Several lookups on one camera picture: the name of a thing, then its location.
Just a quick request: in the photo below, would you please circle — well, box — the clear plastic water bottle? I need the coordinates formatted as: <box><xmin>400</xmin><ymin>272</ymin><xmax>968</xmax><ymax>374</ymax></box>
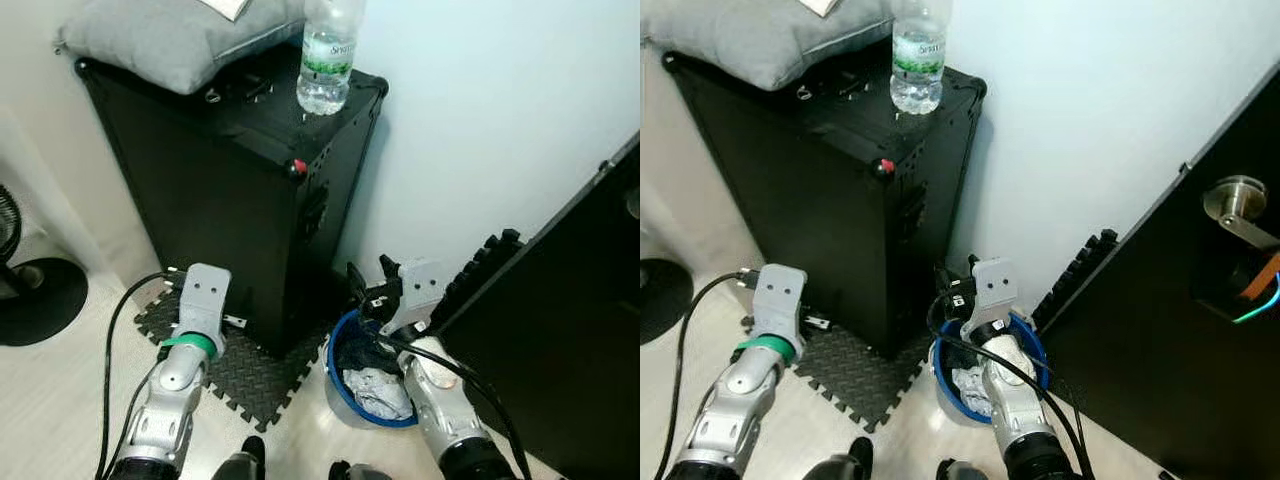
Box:
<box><xmin>889</xmin><ymin>0</ymin><xmax>954</xmax><ymax>116</ymax></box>
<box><xmin>295</xmin><ymin>0</ymin><xmax>368</xmax><ymax>117</ymax></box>

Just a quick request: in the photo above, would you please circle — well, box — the black ribbed rack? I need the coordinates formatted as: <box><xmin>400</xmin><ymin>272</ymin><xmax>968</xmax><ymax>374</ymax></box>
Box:
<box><xmin>1028</xmin><ymin>228</ymin><xmax>1121</xmax><ymax>333</ymax></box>
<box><xmin>440</xmin><ymin>228</ymin><xmax>527</xmax><ymax>326</ymax></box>

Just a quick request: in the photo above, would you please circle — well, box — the black foam floor mat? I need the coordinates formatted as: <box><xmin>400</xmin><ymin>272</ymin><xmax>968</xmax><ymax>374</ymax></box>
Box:
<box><xmin>133</xmin><ymin>288</ymin><xmax>331</xmax><ymax>434</ymax></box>
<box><xmin>740</xmin><ymin>300</ymin><xmax>939</xmax><ymax>434</ymax></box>

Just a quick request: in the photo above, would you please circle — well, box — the black door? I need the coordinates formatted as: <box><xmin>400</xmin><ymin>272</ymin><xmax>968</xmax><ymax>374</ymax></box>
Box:
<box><xmin>1038</xmin><ymin>60</ymin><xmax>1280</xmax><ymax>480</ymax></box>
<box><xmin>432</xmin><ymin>133</ymin><xmax>640</xmax><ymax>480</ymax></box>

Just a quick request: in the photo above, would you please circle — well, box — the orange strap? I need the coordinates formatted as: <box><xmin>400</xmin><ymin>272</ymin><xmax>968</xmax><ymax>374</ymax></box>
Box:
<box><xmin>1233</xmin><ymin>252</ymin><xmax>1280</xmax><ymax>303</ymax></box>

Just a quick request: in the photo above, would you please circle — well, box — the robot left leg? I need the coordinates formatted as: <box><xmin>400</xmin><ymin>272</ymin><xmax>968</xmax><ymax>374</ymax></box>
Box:
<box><xmin>803</xmin><ymin>436</ymin><xmax>863</xmax><ymax>480</ymax></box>
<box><xmin>213</xmin><ymin>434</ymin><xmax>268</xmax><ymax>480</ymax></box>

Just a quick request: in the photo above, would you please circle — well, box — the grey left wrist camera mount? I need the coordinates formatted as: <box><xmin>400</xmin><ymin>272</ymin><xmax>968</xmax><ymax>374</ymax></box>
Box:
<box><xmin>753</xmin><ymin>263</ymin><xmax>810</xmax><ymax>348</ymax></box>
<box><xmin>176</xmin><ymin>263</ymin><xmax>234</xmax><ymax>348</ymax></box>

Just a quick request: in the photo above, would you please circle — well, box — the thin teal cable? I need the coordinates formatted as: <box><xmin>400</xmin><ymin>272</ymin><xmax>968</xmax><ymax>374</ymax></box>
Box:
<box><xmin>1230</xmin><ymin>272</ymin><xmax>1280</xmax><ymax>325</ymax></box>

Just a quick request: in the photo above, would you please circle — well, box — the grey cushion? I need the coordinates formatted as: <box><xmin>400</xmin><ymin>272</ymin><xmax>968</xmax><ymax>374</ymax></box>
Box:
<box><xmin>53</xmin><ymin>0</ymin><xmax>313</xmax><ymax>97</ymax></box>
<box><xmin>640</xmin><ymin>0</ymin><xmax>898</xmax><ymax>93</ymax></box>

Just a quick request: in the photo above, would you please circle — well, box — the tall black flight case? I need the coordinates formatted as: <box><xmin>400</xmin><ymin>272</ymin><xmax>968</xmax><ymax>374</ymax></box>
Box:
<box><xmin>75</xmin><ymin>43</ymin><xmax>390</xmax><ymax>361</ymax></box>
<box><xmin>663</xmin><ymin>43</ymin><xmax>990</xmax><ymax>361</ymax></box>

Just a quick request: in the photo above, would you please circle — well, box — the dark crumpled cloth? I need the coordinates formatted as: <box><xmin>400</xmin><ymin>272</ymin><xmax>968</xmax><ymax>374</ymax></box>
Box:
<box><xmin>335</xmin><ymin>325</ymin><xmax>401</xmax><ymax>373</ymax></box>
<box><xmin>940</xmin><ymin>335</ymin><xmax>986</xmax><ymax>369</ymax></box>

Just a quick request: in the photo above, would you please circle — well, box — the black floor fan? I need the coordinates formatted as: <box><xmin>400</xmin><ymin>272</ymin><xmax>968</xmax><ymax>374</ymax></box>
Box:
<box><xmin>640</xmin><ymin>257</ymin><xmax>694</xmax><ymax>347</ymax></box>
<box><xmin>0</xmin><ymin>183</ymin><xmax>90</xmax><ymax>349</ymax></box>

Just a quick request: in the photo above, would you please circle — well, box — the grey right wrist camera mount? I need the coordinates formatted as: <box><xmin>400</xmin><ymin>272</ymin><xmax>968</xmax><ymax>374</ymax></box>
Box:
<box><xmin>393</xmin><ymin>257</ymin><xmax>447</xmax><ymax>329</ymax></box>
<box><xmin>963</xmin><ymin>256</ymin><xmax>1020</xmax><ymax>326</ymax></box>

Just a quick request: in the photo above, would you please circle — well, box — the blue plastic basin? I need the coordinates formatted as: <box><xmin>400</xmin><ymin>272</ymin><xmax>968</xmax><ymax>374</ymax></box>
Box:
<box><xmin>323</xmin><ymin>306</ymin><xmax>423</xmax><ymax>431</ymax></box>
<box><xmin>928</xmin><ymin>308</ymin><xmax>1051</xmax><ymax>428</ymax></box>

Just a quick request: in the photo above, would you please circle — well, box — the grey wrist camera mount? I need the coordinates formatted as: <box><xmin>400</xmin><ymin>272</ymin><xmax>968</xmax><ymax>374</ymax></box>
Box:
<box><xmin>753</xmin><ymin>263</ymin><xmax>810</xmax><ymax>348</ymax></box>
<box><xmin>176</xmin><ymin>263</ymin><xmax>234</xmax><ymax>348</ymax></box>
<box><xmin>393</xmin><ymin>257</ymin><xmax>447</xmax><ymax>329</ymax></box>
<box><xmin>963</xmin><ymin>256</ymin><xmax>1020</xmax><ymax>326</ymax></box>

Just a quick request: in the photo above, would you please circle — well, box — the grey crumpled cloth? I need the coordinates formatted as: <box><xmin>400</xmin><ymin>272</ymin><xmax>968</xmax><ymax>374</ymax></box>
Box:
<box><xmin>342</xmin><ymin>363</ymin><xmax>415</xmax><ymax>421</ymax></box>
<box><xmin>950</xmin><ymin>365</ymin><xmax>993</xmax><ymax>419</ymax></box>

